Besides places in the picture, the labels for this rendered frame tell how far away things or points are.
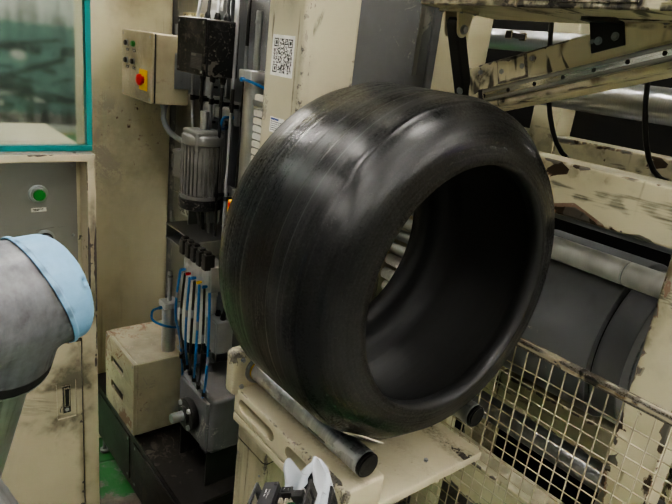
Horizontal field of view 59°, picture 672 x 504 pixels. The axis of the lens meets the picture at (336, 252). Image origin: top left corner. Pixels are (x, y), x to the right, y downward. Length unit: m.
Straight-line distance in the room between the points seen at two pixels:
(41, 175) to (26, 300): 0.82
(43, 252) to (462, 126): 0.57
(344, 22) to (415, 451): 0.84
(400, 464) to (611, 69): 0.81
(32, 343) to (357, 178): 0.43
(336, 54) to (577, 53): 0.44
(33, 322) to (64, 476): 1.11
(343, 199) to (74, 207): 0.78
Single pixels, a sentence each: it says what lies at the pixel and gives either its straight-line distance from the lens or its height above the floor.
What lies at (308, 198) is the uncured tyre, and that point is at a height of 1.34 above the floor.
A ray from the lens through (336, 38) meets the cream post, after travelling 1.18.
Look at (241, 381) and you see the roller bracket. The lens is 1.24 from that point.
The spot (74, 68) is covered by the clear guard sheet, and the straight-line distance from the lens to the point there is 1.36.
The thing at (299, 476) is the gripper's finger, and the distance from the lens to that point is 0.81.
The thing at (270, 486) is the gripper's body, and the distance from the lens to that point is 0.74.
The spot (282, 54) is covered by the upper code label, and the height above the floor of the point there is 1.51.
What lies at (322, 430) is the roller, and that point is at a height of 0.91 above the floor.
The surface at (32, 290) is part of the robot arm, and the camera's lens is 0.60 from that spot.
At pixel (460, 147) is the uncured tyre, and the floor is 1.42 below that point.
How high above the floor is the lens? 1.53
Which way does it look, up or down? 19 degrees down
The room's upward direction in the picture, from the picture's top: 7 degrees clockwise
